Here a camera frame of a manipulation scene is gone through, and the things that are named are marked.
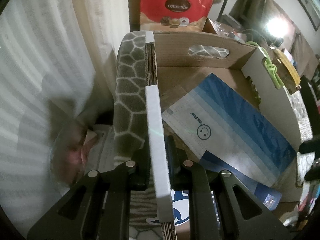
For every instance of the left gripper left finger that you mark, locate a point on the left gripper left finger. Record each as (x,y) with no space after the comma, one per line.
(134,174)

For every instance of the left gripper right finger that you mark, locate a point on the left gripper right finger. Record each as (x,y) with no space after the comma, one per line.
(184,174)

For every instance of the blue gradient mask package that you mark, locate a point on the blue gradient mask package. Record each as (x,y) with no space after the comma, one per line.
(213,117)

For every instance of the cardboard box with handles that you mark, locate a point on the cardboard box with handles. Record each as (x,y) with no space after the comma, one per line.
(176,63)

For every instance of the gold snack package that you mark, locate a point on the gold snack package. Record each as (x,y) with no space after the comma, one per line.
(281,71)

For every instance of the grey honeycomb pattern blanket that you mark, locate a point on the grey honeycomb pattern blanket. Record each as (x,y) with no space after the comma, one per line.
(131,134)

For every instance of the white curtain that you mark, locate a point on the white curtain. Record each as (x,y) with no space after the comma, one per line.
(58,64)

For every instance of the red Collection gift bag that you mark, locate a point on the red Collection gift bag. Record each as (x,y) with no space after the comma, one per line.
(169,15)

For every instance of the bright desk lamp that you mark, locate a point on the bright desk lamp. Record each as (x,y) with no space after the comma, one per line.
(277,27)

